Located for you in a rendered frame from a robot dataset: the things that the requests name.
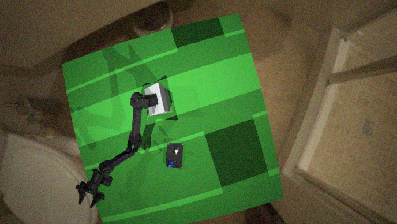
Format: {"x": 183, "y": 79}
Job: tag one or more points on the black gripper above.
{"x": 92, "y": 187}

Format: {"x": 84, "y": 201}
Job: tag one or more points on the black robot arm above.
{"x": 137, "y": 101}

